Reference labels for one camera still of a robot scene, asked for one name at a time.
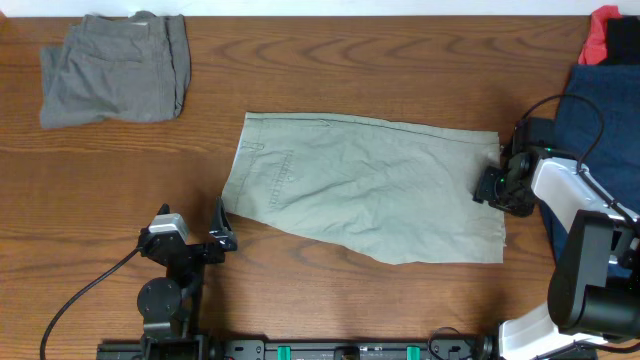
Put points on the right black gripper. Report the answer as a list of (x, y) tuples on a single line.
[(486, 191)]

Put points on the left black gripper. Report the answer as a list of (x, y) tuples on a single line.
[(223, 237)]

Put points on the khaki beige shorts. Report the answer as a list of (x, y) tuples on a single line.
[(396, 192)]

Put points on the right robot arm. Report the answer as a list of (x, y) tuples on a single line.
[(593, 296)]

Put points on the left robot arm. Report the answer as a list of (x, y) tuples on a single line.
[(170, 304)]

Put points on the navy blue garment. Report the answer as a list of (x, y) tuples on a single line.
[(599, 115)]

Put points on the red cloth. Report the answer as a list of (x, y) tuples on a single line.
[(594, 48)]

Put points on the folded grey shorts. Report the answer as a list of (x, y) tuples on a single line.
[(136, 69)]

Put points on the black cloth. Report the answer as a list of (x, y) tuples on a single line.
[(622, 41)]

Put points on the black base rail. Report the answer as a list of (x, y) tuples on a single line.
[(446, 345)]

